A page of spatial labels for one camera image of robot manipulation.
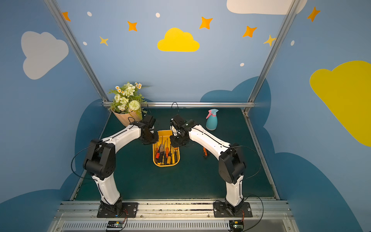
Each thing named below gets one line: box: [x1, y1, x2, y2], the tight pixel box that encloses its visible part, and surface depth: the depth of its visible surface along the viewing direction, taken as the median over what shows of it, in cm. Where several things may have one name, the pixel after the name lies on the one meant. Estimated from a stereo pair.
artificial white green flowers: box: [107, 81, 150, 120], surface depth 90 cm
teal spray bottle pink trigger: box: [205, 108, 219, 131], surface depth 101 cm
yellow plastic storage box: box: [152, 129, 181, 167], surface depth 93 cm
